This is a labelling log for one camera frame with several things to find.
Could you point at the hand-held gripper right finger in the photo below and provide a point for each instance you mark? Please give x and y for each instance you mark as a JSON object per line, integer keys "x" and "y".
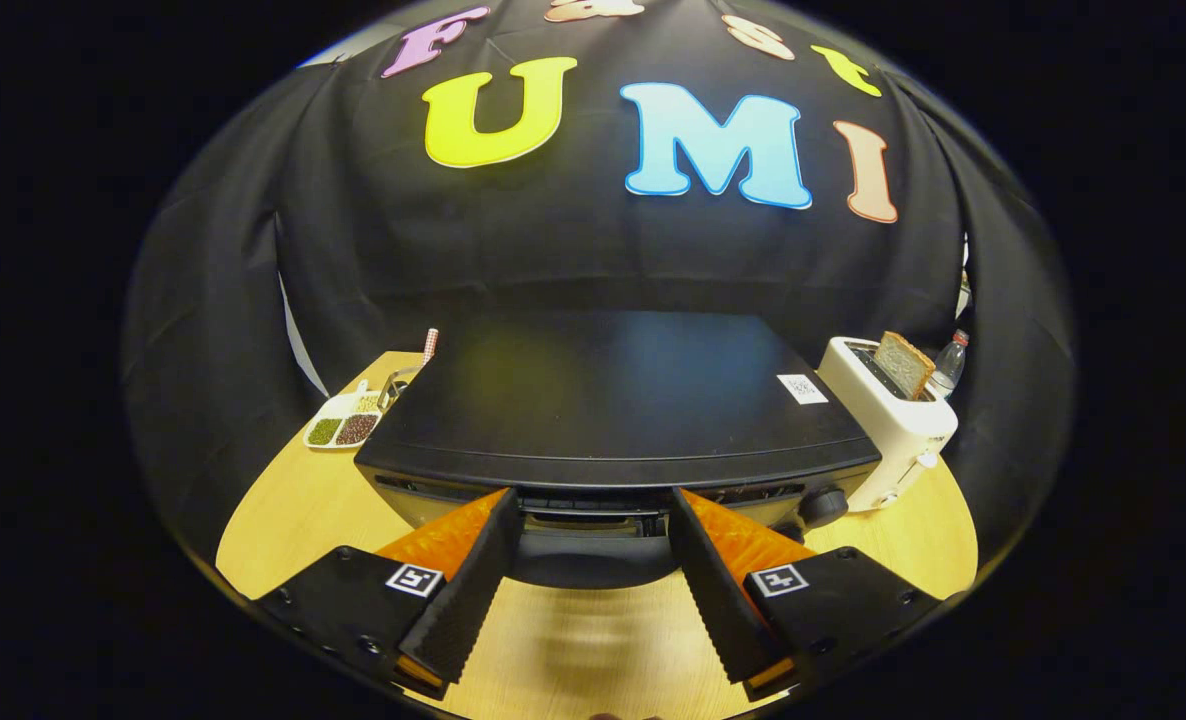
{"x": 718, "y": 590}

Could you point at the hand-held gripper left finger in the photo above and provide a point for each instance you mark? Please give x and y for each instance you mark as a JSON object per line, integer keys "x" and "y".
{"x": 468, "y": 590}

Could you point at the black toaster oven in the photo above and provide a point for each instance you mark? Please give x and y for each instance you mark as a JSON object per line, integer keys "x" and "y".
{"x": 603, "y": 400}

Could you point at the white toaster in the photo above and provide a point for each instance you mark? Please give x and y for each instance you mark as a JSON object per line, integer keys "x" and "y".
{"x": 898, "y": 430}

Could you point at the white divided dish of beans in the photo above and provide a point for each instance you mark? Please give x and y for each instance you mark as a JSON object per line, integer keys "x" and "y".
{"x": 341, "y": 428}

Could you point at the small shiny metal object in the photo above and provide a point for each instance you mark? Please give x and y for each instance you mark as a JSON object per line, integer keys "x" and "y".
{"x": 398, "y": 387}

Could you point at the pink striped stick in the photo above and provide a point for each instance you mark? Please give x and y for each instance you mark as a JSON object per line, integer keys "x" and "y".
{"x": 431, "y": 345}

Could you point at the bread slice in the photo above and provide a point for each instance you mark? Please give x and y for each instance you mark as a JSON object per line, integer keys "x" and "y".
{"x": 903, "y": 362}

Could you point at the clear bottle with red label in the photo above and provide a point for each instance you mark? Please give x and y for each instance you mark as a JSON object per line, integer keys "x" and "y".
{"x": 949, "y": 365}

